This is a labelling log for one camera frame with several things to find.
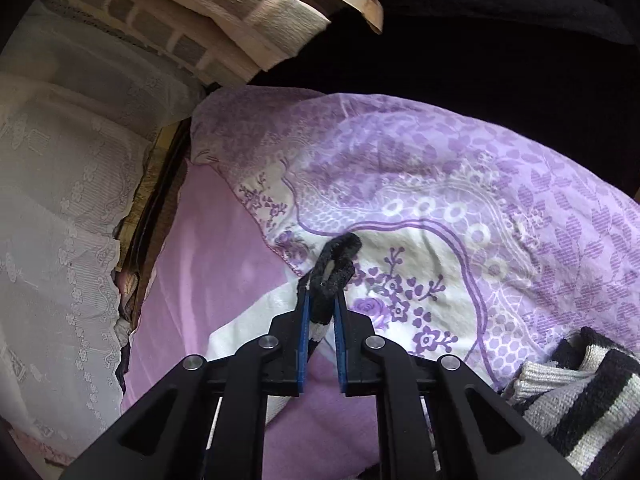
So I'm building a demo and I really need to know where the white black-trimmed v-neck sweater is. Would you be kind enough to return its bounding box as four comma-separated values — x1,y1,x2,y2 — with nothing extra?
204,231,364,426

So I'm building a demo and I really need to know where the purple bed sheet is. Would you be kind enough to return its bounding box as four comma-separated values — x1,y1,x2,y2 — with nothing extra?
119,84,640,480

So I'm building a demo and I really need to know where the brown woven mat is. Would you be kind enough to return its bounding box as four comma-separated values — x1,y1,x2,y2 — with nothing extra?
115,118,191,327

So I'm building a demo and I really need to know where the black white striped garment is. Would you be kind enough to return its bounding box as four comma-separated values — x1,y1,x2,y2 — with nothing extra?
502,327,639,479

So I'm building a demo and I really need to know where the brick pattern curtain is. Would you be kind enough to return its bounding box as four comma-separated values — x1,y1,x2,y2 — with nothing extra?
62,0,383,86

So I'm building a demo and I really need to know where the white lace cover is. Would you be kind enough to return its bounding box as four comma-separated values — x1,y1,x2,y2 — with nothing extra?
1,0,203,457

